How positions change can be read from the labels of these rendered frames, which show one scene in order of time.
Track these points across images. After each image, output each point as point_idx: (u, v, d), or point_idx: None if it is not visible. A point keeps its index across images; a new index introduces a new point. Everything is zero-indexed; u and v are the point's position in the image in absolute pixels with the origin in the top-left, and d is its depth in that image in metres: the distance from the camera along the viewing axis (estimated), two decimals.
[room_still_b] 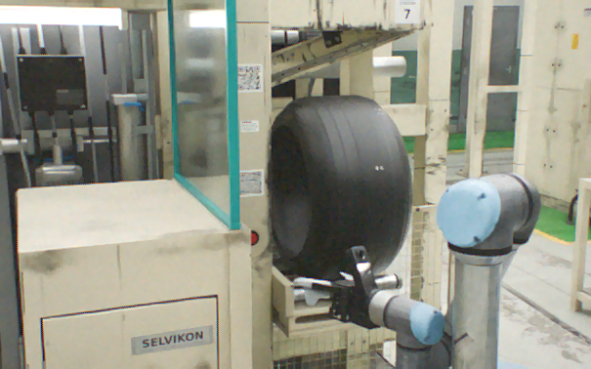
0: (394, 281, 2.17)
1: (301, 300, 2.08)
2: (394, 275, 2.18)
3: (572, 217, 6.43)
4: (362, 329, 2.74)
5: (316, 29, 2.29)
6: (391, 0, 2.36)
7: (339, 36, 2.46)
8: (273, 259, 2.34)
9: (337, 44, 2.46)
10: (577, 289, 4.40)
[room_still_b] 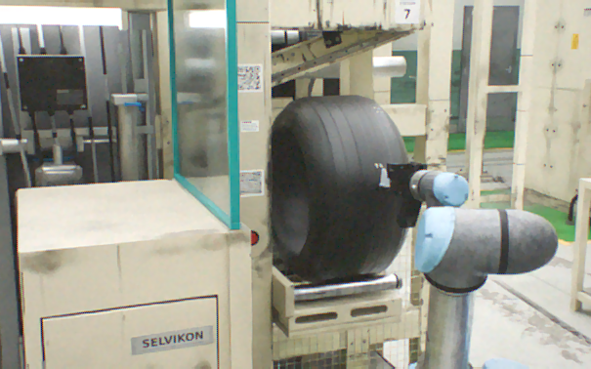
0: (394, 281, 2.17)
1: (301, 300, 2.08)
2: (394, 276, 2.18)
3: (572, 217, 6.43)
4: (362, 329, 2.74)
5: (316, 29, 2.29)
6: (391, 0, 2.36)
7: (339, 36, 2.46)
8: (274, 260, 2.33)
9: (337, 44, 2.46)
10: (577, 289, 4.40)
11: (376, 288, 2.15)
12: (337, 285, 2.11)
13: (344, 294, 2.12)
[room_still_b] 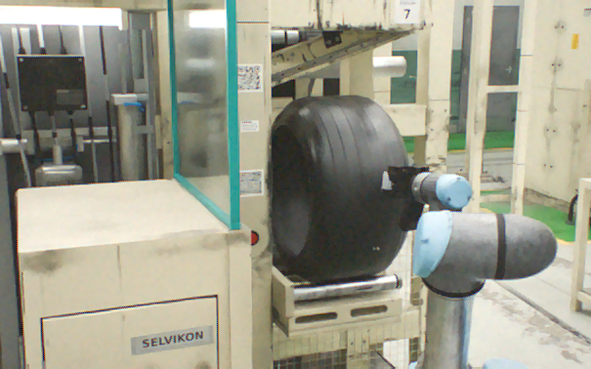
0: (391, 289, 2.19)
1: None
2: (395, 287, 2.18)
3: (572, 217, 6.43)
4: (362, 329, 2.74)
5: (316, 29, 2.29)
6: (391, 0, 2.36)
7: (339, 36, 2.46)
8: None
9: (337, 44, 2.46)
10: (577, 289, 4.40)
11: None
12: (336, 296, 2.12)
13: None
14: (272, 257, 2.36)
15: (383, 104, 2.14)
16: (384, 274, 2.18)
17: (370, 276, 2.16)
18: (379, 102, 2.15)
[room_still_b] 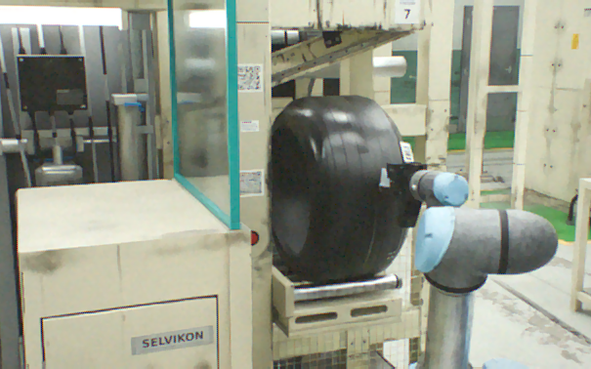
0: None
1: (297, 285, 2.09)
2: None
3: (572, 217, 6.43)
4: (362, 329, 2.74)
5: (316, 29, 2.29)
6: (391, 0, 2.36)
7: (339, 36, 2.46)
8: None
9: (337, 44, 2.46)
10: (577, 289, 4.40)
11: None
12: None
13: (340, 280, 2.14)
14: (275, 267, 2.33)
15: (408, 158, 2.02)
16: (388, 285, 2.16)
17: (373, 288, 2.15)
18: (405, 153, 2.02)
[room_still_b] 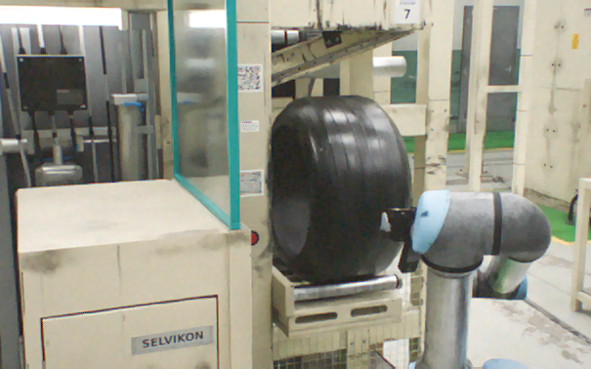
0: (390, 273, 2.19)
1: (301, 290, 2.07)
2: (390, 274, 2.20)
3: (572, 217, 6.43)
4: (362, 329, 2.74)
5: (316, 29, 2.29)
6: (391, 0, 2.36)
7: (339, 36, 2.46)
8: (274, 259, 2.34)
9: (337, 44, 2.46)
10: (577, 289, 4.40)
11: (375, 278, 2.15)
12: (333, 280, 2.13)
13: (344, 284, 2.12)
14: None
15: None
16: (384, 289, 2.19)
17: (369, 291, 2.17)
18: None
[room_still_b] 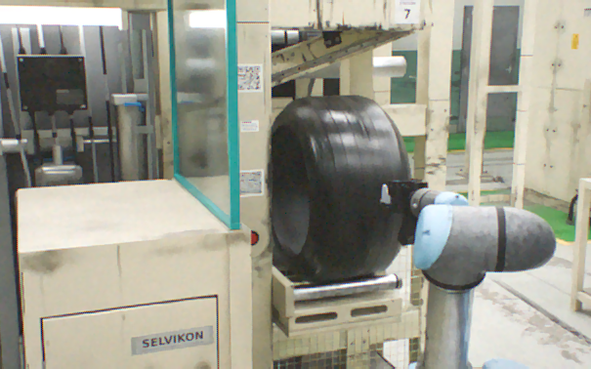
0: None
1: None
2: None
3: (572, 217, 6.43)
4: (362, 329, 2.74)
5: (316, 29, 2.29)
6: (391, 0, 2.36)
7: (339, 36, 2.46)
8: None
9: (337, 44, 2.46)
10: (577, 289, 4.40)
11: None
12: None
13: None
14: (275, 269, 2.34)
15: (405, 245, 2.08)
16: (388, 281, 2.16)
17: (373, 284, 2.14)
18: None
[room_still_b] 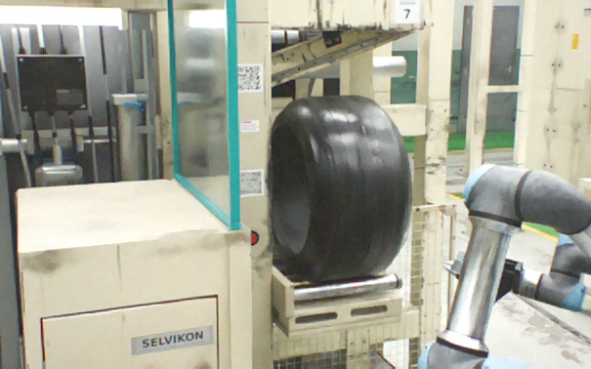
0: None
1: None
2: None
3: None
4: (362, 329, 2.74)
5: (316, 29, 2.29)
6: (391, 0, 2.36)
7: (339, 36, 2.46)
8: None
9: (337, 44, 2.46)
10: None
11: None
12: None
13: None
14: (275, 268, 2.33)
15: (403, 244, 2.08)
16: (388, 280, 2.16)
17: (373, 283, 2.14)
18: (403, 241, 2.07)
